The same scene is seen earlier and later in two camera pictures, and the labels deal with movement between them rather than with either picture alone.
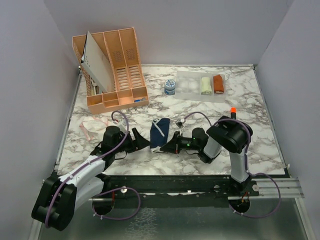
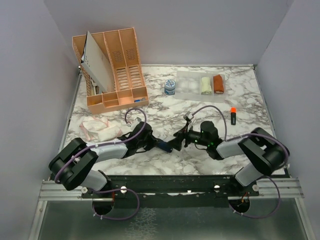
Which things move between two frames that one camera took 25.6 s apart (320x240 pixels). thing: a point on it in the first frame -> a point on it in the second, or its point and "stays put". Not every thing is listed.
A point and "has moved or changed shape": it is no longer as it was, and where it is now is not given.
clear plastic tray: [188, 87] stays put
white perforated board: [95, 63] stays put
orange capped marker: [233, 110] stays put
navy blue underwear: [159, 133] has moved or changed shape
